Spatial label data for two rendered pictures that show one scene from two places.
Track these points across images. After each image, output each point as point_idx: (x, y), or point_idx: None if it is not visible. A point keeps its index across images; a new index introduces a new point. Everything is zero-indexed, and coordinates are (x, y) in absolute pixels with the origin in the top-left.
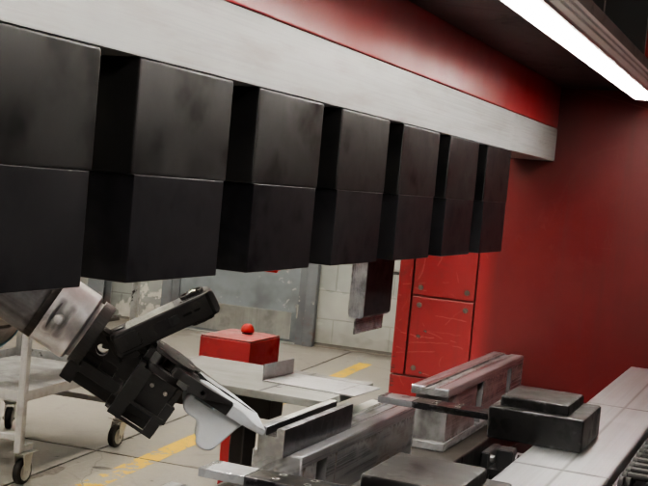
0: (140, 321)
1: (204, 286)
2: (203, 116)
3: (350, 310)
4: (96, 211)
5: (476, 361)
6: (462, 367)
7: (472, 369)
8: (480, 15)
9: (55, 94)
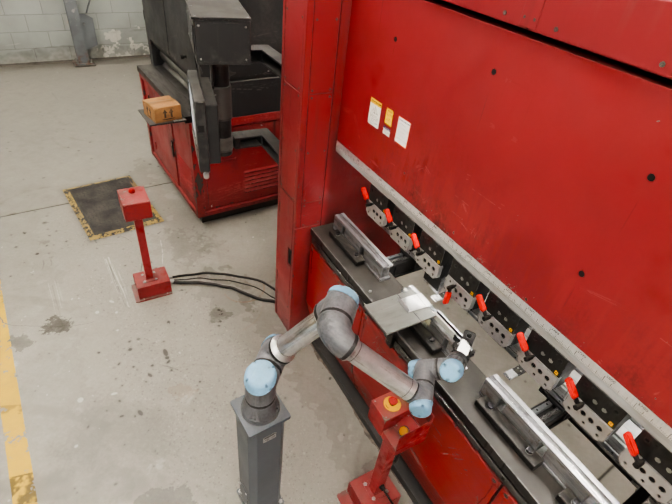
0: (467, 351)
1: (466, 330)
2: None
3: (438, 290)
4: (564, 377)
5: (350, 229)
6: (361, 240)
7: (361, 238)
8: None
9: None
